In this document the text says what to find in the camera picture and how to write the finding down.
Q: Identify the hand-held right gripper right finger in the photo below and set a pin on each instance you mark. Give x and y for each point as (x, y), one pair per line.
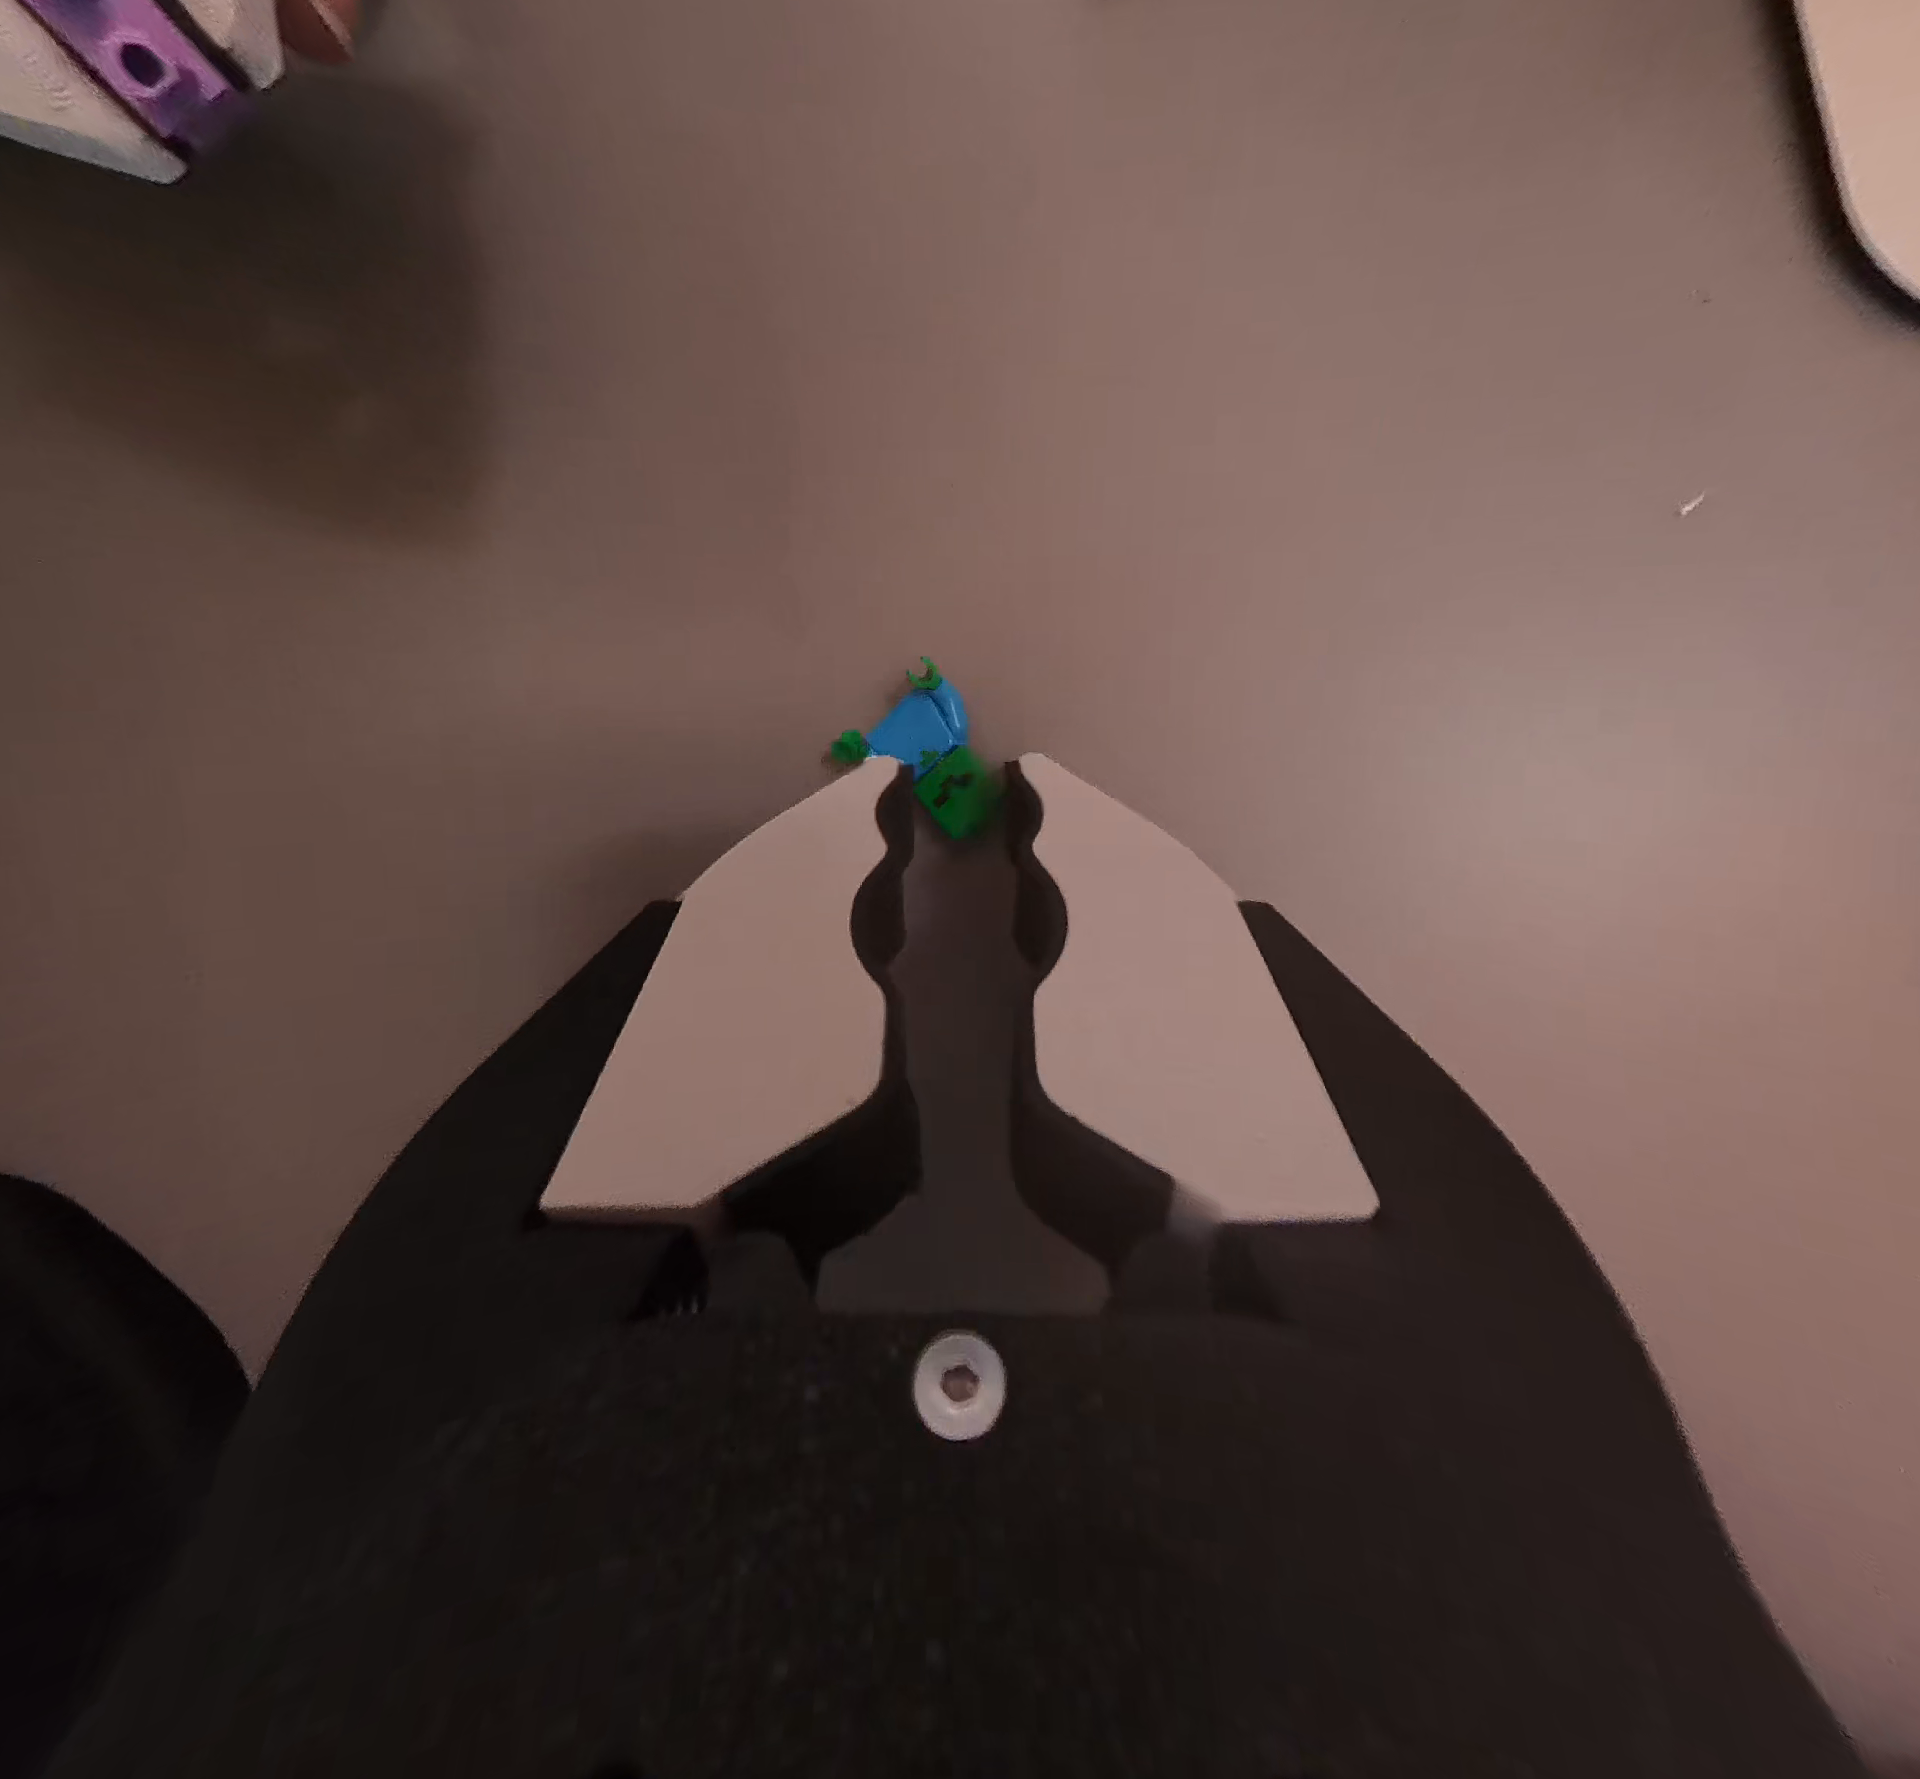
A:
(1199, 1044)

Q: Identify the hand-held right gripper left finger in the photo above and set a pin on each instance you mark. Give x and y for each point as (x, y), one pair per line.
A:
(720, 1044)

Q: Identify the small purple brick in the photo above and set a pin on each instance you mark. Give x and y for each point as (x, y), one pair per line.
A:
(90, 10)

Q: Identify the green cube brick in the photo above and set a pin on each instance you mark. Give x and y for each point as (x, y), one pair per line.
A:
(960, 793)

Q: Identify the blue toy figure torso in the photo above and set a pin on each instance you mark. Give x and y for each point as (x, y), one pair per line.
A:
(914, 726)

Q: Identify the grey desk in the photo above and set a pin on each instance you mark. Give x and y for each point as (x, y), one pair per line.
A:
(1199, 385)

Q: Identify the black chair armrest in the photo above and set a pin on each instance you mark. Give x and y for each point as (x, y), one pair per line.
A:
(90, 1436)

